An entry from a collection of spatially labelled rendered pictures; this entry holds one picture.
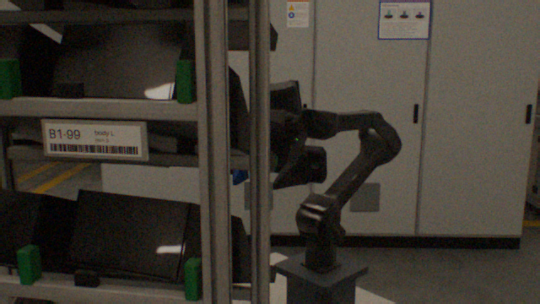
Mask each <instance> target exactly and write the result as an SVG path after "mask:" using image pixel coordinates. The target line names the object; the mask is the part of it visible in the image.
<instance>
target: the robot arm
mask: <svg viewBox="0 0 540 304"><path fill-rule="evenodd" d="M369 129H374V130H370V131H369ZM354 130H359V135H358V136H359V139H360V141H361V142H360V149H359V154H358V156H357V157H356V158H355V159H354V160H352V161H351V162H350V164H349V165H348V167H347V168H346V169H345V170H344V171H343V173H342V174H341V175H340V176H339V177H338V178H337V180H336V181H335V182H334V183H332V184H331V185H330V187H329V188H328V189H327V190H326V191H325V192H324V193H323V194H322V195H320V194H317V193H310V194H309V195H308V196H307V198H306V199H305V200H304V201H303V202H302V203H300V205H301V206H300V208H299V209H298V211H297V213H296V216H295V220H296V225H297V227H298V230H299V234H300V236H304V237H307V238H308V239H306V247H305V261H303V262H300V265H302V266H305V267H307V268H308V269H311V270H313V271H315V272H317V273H319V274H325V273H327V272H330V271H333V270H334V269H336V268H337V267H339V266H341V265H342V263H340V262H338V261H337V245H340V244H341V242H342V241H344V237H345V234H346V231H345V230H344V229H343V227H342V225H341V224H340V222H341V213H342V209H343V206H344V205H345V204H346V203H347V202H348V201H349V199H350V198H351V197H352V196H354V195H355V193H356V192H357V191H358V190H359V188H360V187H361V185H362V184H363V183H364V181H365V180H366V179H367V178H368V176H369V175H370V174H371V173H372V171H374V170H375V169H376V168H377V167H379V166H383V164H385V163H388V162H390V161H391V160H392V159H393V158H395V157H397V156H398V154H399V152H400V151H401V149H402V140H401V139H400V137H399V135H398V133H397V130H396V129H395V128H393V127H392V126H391V125H389V124H388V122H387V121H386V120H385V119H384V117H383V116H382V114H381V113H380V112H378V111H369V110H361V111H345V112H330V111H320V110H312V109H309V108H302V104H301V98H300V85H299V80H295V79H290V80H288V82H282V83H278V84H270V150H271V151H272V152H273V153H274V154H276V155H277V156H278V162H277V168H276V171H275V173H279V174H278V176H277V177H276V179H275V180H274V182H273V190H279V189H283V188H286V187H291V186H296V185H301V184H304V185H305V184H307V183H308V182H317V183H323V182H324V181H325V180H326V178H327V152H326V151H325V150H324V149H323V147H318V146H305V141H306V139H307V138H315V139H320V140H326V139H328V138H333V137H335V136H336V135H337V133H341V132H346V131H354ZM230 175H233V185H237V184H239V183H241V182H243V181H245V180H246V179H249V171H241V170H230Z"/></svg>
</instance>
